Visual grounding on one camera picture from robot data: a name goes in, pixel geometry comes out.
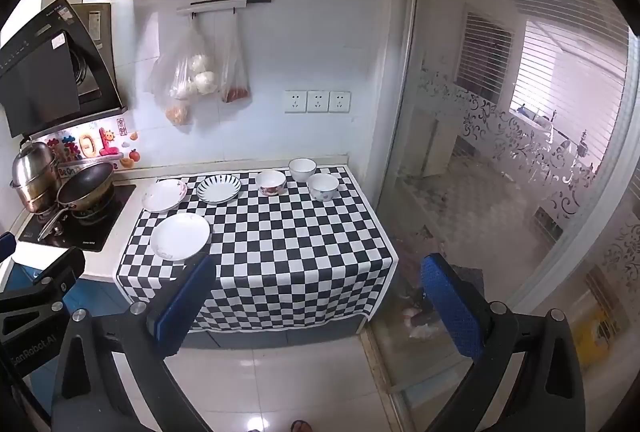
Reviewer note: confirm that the colourful wall stickers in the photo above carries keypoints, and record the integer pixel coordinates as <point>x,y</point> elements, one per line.
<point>95,144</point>

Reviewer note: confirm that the steel steamer pot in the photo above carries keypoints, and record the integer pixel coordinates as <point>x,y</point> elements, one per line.
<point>32,172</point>

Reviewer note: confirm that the plain white plate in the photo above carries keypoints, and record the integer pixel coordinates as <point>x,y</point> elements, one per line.
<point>180,236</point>

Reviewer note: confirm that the white bowl dark rim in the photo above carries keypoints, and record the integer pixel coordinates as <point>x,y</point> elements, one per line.
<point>302,169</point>

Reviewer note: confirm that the black white checkered cloth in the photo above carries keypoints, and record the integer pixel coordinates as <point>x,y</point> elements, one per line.
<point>280,242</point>

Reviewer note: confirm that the white bowl blue pattern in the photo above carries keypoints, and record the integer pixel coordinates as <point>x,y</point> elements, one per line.
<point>323,188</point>

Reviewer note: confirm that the small clear plastic bag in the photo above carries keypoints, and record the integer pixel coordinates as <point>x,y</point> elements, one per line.
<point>235,77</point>

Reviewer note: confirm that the floral white plate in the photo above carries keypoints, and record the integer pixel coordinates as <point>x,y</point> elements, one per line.
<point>162,196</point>

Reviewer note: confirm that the white wall socket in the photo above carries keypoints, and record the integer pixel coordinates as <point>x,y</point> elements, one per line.
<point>317,102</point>
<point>295,102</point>
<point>340,101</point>

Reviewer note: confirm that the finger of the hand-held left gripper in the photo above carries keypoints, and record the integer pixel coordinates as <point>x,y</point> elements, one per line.
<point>62,264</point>
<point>6,246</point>

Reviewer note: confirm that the frosted glass sliding door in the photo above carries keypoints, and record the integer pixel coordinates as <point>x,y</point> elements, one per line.
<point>500,192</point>

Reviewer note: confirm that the black range hood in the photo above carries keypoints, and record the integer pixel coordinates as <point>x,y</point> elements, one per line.
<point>45,72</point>

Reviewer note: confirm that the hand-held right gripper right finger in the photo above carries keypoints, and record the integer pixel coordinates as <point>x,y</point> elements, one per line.
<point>452,312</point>

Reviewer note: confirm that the black gas stove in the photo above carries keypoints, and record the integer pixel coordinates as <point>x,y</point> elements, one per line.
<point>85,224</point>

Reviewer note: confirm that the large clear plastic bag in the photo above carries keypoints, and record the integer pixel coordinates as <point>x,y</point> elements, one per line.
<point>187,72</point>

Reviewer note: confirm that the person's foot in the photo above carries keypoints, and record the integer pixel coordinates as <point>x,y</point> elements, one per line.
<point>301,426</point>

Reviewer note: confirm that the red floral bowl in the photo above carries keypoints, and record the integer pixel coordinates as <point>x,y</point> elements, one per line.
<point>270,184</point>

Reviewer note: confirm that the blue base cabinet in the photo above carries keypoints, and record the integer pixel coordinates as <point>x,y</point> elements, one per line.
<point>280,336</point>

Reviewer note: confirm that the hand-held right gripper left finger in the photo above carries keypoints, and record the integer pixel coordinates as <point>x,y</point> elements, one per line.
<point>176,312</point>

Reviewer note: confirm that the yellow bag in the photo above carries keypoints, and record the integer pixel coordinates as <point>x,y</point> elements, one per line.
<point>595,332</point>

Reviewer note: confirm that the wall hook rail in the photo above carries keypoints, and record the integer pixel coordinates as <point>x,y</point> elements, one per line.
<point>225,5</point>

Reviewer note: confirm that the black frying pan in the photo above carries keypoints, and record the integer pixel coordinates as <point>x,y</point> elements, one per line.
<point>85,184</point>

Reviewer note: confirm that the blue striped plate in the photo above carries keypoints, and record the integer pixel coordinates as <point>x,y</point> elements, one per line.
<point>218,188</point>

